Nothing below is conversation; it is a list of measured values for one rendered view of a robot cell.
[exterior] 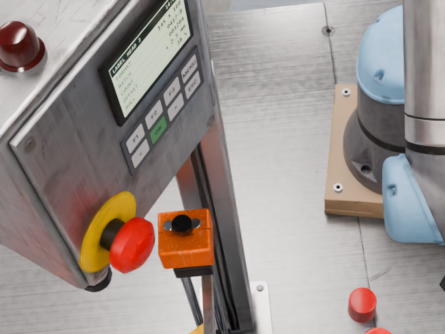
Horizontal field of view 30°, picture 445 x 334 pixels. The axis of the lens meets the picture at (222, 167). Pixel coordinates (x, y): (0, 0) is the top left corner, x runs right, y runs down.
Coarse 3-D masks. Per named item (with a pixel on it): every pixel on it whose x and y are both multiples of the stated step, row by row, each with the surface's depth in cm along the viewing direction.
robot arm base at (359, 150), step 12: (348, 120) 109; (348, 132) 106; (360, 132) 102; (348, 144) 106; (360, 144) 103; (372, 144) 101; (384, 144) 99; (348, 156) 107; (360, 156) 104; (372, 156) 103; (384, 156) 101; (348, 168) 108; (360, 168) 105; (372, 168) 105; (360, 180) 107; (372, 180) 104
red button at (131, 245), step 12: (108, 228) 54; (120, 228) 54; (132, 228) 53; (144, 228) 54; (108, 240) 54; (120, 240) 53; (132, 240) 53; (144, 240) 54; (120, 252) 53; (132, 252) 53; (144, 252) 54; (120, 264) 53; (132, 264) 54
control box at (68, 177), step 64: (0, 0) 47; (64, 0) 46; (128, 0) 46; (192, 0) 52; (64, 64) 44; (0, 128) 42; (64, 128) 45; (128, 128) 52; (192, 128) 60; (0, 192) 48; (64, 192) 48; (128, 192) 55; (64, 256) 53
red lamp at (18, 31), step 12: (12, 24) 43; (24, 24) 43; (0, 36) 42; (12, 36) 42; (24, 36) 42; (36, 36) 43; (0, 48) 42; (12, 48) 42; (24, 48) 42; (36, 48) 43; (0, 60) 43; (12, 60) 42; (24, 60) 43; (36, 60) 43; (12, 72) 43; (24, 72) 43; (36, 72) 44
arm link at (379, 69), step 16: (384, 16) 92; (400, 16) 91; (368, 32) 92; (384, 32) 91; (400, 32) 90; (368, 48) 91; (384, 48) 90; (400, 48) 89; (368, 64) 90; (384, 64) 89; (400, 64) 88; (368, 80) 91; (384, 80) 89; (400, 80) 88; (368, 96) 93; (384, 96) 91; (400, 96) 89; (368, 112) 96; (384, 112) 93; (400, 112) 92; (368, 128) 99; (384, 128) 96; (400, 128) 94; (400, 144) 98
